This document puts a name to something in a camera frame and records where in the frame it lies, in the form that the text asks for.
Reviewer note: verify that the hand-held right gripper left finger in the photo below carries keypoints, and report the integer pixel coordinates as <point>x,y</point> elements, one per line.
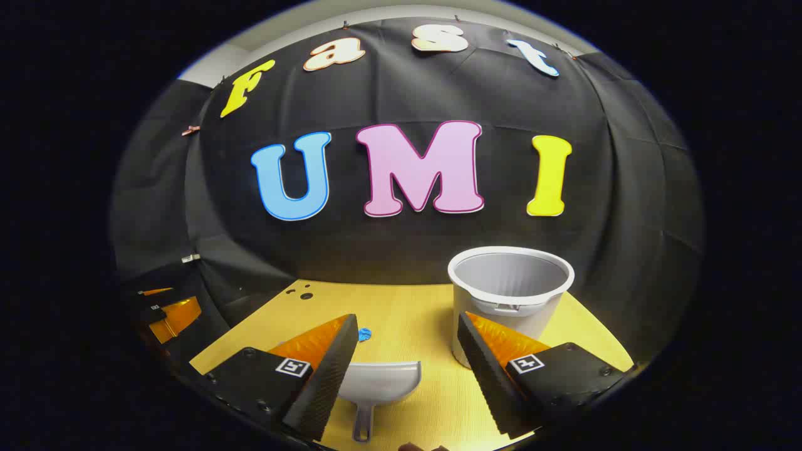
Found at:
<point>326,382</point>

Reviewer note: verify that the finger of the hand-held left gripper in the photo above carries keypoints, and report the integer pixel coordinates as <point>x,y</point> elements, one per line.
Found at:
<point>178,316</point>
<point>153,292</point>

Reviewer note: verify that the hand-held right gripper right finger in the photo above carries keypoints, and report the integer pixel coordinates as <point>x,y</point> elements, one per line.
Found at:
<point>489,376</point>

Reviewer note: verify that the grey dustpan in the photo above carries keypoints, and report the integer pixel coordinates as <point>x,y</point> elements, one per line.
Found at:
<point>382,382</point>

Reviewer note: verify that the blue paper trash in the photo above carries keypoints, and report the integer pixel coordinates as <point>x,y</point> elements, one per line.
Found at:
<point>364,334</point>

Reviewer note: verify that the white garbage bin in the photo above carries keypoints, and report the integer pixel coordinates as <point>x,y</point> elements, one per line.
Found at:
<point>532,322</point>

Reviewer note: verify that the wooden desktop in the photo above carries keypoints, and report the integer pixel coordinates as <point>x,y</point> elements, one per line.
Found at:
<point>407,313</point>

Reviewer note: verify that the white clip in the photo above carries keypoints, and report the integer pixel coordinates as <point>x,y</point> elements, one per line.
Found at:
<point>191,257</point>

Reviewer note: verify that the orange clip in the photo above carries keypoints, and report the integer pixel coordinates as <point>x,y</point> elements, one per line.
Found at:
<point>191,130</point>

